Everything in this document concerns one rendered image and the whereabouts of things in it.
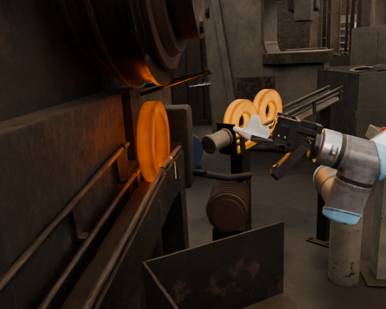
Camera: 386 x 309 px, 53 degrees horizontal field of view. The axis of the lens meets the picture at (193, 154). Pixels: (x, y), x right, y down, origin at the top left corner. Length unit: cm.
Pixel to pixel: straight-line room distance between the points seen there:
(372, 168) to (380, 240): 75
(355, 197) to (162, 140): 49
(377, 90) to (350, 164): 197
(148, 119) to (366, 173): 53
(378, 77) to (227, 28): 138
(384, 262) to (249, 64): 225
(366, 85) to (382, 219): 139
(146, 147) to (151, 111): 8
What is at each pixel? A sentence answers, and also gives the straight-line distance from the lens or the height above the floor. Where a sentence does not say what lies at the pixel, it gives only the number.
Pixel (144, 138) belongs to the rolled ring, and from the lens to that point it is 81.
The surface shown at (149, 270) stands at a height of 72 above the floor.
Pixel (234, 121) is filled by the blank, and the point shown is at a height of 72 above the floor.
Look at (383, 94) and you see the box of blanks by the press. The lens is 297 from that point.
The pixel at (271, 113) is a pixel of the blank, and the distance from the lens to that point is 147.
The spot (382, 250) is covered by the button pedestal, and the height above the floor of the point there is 14.
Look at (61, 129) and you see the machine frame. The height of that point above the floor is 85.
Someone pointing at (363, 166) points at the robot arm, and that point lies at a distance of 100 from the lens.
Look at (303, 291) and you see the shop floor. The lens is 169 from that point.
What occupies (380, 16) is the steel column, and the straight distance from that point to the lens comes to 972.
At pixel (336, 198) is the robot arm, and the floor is 58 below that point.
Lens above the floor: 95
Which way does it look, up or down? 15 degrees down
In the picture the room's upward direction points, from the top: 3 degrees counter-clockwise
